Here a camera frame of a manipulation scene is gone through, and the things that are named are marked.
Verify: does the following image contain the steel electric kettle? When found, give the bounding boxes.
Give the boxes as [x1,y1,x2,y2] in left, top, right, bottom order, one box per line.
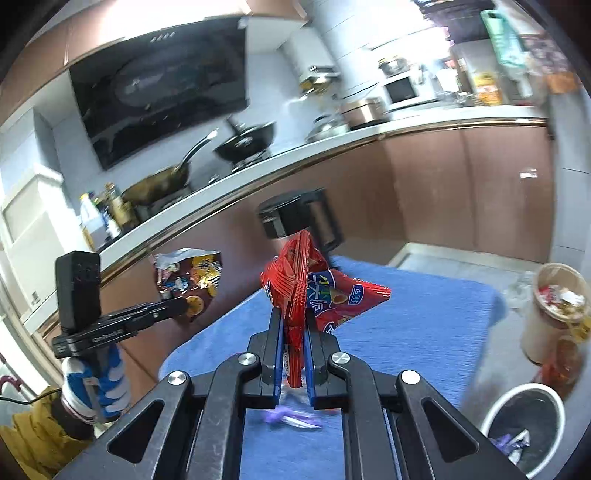
[257,188,345,254]

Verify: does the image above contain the white plastic bottle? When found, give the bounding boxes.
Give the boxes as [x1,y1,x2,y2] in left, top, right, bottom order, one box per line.
[79,193,109,250]

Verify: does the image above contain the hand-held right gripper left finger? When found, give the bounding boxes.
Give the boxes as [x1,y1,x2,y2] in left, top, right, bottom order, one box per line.
[53,307,284,480]

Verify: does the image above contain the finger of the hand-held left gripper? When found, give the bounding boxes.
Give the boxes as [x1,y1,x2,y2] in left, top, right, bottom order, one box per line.
[111,295,204,335]

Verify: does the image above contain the red snack packet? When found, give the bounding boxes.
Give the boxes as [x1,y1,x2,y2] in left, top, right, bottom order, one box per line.
[260,231,392,388]

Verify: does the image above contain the brass wok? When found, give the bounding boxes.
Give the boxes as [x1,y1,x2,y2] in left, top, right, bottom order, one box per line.
[121,129,218,206]

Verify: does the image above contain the steel pot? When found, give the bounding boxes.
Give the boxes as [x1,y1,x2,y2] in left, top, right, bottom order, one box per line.
[378,55,411,77]

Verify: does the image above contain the white microwave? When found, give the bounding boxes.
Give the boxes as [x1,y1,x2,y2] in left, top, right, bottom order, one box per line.
[381,71,437,109]

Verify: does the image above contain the blue towel cloth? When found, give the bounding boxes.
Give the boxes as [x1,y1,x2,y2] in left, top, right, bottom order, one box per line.
[157,256,509,480]

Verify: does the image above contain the white cabinet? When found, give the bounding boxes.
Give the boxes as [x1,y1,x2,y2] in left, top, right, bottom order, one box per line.
[0,164,70,333]

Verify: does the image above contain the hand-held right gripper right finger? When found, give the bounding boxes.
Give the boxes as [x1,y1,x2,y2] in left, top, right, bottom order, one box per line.
[304,318,532,480]

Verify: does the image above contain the purple wrapper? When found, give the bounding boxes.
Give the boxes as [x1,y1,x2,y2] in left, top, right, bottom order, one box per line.
[492,429,532,462]
[259,401,324,431]

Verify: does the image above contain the person's left hand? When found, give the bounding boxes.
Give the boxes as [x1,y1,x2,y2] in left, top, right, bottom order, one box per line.
[61,344,132,424]

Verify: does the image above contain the copper lower cabinets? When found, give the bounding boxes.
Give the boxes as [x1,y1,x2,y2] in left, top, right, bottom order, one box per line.
[37,122,561,407]

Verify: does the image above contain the black range hood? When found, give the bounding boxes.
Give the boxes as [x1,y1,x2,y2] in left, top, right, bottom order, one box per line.
[69,18,250,169]

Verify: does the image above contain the yellow oil bottle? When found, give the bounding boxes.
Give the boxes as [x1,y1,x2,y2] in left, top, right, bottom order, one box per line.
[471,69,504,106]

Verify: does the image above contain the brown glass bottle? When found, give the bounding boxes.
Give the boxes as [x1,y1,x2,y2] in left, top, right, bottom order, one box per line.
[111,182,136,229]

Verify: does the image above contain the black wok pan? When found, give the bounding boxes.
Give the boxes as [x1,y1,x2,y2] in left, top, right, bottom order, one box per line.
[212,117,277,163]

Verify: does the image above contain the beige trash bin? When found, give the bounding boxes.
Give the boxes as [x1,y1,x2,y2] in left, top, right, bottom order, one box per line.
[521,263,591,365]

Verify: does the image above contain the floral apron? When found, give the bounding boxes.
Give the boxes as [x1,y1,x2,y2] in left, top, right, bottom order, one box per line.
[522,32,583,93]

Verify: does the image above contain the black wire rack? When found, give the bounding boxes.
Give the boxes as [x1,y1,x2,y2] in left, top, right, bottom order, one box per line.
[411,0,490,44]

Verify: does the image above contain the steel pot lid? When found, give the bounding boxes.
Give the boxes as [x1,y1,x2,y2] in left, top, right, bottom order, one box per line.
[305,115,349,143]

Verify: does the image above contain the white water heater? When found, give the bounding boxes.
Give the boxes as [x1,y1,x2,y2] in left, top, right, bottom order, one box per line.
[281,30,335,90]

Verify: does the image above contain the gas stove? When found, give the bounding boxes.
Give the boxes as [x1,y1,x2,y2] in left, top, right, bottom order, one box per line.
[134,152,278,220]

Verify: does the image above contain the dark sauce bottle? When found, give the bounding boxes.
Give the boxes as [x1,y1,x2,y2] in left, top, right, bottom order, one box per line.
[102,189,120,236]

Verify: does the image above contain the green plastic bag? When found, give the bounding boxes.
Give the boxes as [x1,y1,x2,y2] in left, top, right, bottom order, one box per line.
[480,9,525,68]

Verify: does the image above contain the clear plastic bag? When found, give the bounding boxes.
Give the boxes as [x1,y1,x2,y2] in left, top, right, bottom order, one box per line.
[503,272,536,315]

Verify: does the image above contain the brown snack packet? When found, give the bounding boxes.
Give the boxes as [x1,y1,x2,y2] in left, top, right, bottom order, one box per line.
[152,248,223,326]

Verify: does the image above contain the person's left forearm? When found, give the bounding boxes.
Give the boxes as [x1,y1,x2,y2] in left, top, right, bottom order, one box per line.
[0,387,95,480]

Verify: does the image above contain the white trash bin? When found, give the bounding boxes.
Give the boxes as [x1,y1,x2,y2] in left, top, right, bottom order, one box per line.
[480,382,566,478]

